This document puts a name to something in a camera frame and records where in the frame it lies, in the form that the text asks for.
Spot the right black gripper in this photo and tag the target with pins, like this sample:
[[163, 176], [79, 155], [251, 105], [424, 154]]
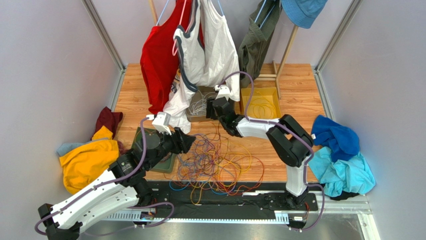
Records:
[[215, 107]]

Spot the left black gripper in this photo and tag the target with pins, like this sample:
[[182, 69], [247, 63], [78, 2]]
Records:
[[182, 142]]

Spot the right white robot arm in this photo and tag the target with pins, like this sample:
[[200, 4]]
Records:
[[290, 140]]

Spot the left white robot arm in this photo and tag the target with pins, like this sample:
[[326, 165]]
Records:
[[122, 185]]

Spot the green plastic tray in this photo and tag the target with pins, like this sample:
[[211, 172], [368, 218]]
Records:
[[166, 164]]

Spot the yellow plastic tray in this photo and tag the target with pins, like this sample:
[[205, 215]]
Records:
[[264, 104]]

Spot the white hanging tank top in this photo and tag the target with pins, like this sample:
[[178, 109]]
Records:
[[207, 56]]

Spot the wooden clothes rack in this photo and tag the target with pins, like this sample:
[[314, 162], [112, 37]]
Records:
[[277, 71]]

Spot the olive green hanging garment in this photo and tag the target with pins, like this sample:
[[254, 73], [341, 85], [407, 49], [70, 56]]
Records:
[[255, 44]]

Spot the red hanging shirt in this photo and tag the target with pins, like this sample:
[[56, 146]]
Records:
[[158, 65]]

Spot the yellow cloth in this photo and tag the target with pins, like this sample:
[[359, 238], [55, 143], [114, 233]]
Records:
[[82, 166]]

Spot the grey blue cloth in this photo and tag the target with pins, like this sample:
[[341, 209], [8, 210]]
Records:
[[67, 147]]

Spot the blue bucket hat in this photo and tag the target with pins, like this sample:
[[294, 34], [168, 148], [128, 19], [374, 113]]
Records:
[[303, 13]]

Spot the dark blue towel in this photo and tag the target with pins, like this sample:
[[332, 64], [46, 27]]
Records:
[[342, 141]]

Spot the cyan cloth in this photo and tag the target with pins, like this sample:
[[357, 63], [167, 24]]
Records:
[[350, 176]]

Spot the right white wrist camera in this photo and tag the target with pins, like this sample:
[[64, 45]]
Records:
[[222, 91]]

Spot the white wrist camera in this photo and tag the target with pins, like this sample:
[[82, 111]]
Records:
[[222, 91], [160, 121]]

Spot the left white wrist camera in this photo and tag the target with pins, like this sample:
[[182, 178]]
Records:
[[160, 121]]

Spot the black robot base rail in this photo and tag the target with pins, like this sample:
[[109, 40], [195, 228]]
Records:
[[179, 202]]

